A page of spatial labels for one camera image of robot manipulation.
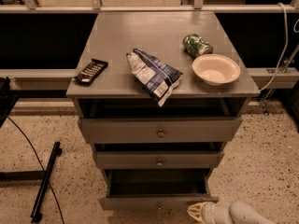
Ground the grey top drawer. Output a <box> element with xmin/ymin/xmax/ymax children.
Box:
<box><xmin>79</xmin><ymin>117</ymin><xmax>242</xmax><ymax>144</ymax></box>

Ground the black equipment at left edge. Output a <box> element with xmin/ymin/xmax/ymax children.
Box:
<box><xmin>0</xmin><ymin>77</ymin><xmax>19</xmax><ymax>128</ymax></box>

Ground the black snack bar packet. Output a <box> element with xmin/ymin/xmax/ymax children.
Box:
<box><xmin>75</xmin><ymin>59</ymin><xmax>108</xmax><ymax>85</ymax></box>

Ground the white hanging cable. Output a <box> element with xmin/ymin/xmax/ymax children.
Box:
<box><xmin>258</xmin><ymin>2</ymin><xmax>291</xmax><ymax>92</ymax></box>

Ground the grey wooden drawer cabinet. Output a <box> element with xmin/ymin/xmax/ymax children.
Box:
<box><xmin>65</xmin><ymin>10</ymin><xmax>261</xmax><ymax>212</ymax></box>

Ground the white paper bowl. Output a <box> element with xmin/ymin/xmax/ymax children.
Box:
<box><xmin>192</xmin><ymin>54</ymin><xmax>241</xmax><ymax>86</ymax></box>

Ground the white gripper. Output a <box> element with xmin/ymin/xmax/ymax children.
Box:
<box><xmin>187</xmin><ymin>202</ymin><xmax>233</xmax><ymax>224</ymax></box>

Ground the grey middle drawer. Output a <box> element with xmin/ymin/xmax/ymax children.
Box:
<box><xmin>93</xmin><ymin>151</ymin><xmax>224</xmax><ymax>169</ymax></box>

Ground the blue white chip bag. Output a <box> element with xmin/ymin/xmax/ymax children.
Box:
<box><xmin>126</xmin><ymin>49</ymin><xmax>182</xmax><ymax>106</ymax></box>

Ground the black cable on floor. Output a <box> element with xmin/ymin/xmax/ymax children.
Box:
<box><xmin>6</xmin><ymin>115</ymin><xmax>65</xmax><ymax>224</ymax></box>

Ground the green soda can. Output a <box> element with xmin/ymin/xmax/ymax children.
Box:
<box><xmin>182</xmin><ymin>34</ymin><xmax>213</xmax><ymax>58</ymax></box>

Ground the metal railing frame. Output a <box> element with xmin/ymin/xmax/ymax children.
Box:
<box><xmin>0</xmin><ymin>0</ymin><xmax>299</xmax><ymax>91</ymax></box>

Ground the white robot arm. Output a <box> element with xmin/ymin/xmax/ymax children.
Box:
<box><xmin>187</xmin><ymin>202</ymin><xmax>277</xmax><ymax>224</ymax></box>

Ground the grey drawer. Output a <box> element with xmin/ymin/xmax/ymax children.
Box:
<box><xmin>93</xmin><ymin>151</ymin><xmax>224</xmax><ymax>169</ymax></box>
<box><xmin>79</xmin><ymin>117</ymin><xmax>242</xmax><ymax>144</ymax></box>
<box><xmin>100</xmin><ymin>169</ymin><xmax>218</xmax><ymax>210</ymax></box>

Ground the grey bottom drawer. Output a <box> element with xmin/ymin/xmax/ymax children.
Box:
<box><xmin>100</xmin><ymin>169</ymin><xmax>218</xmax><ymax>210</ymax></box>

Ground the black stand base bar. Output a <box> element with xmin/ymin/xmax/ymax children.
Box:
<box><xmin>31</xmin><ymin>142</ymin><xmax>62</xmax><ymax>223</ymax></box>

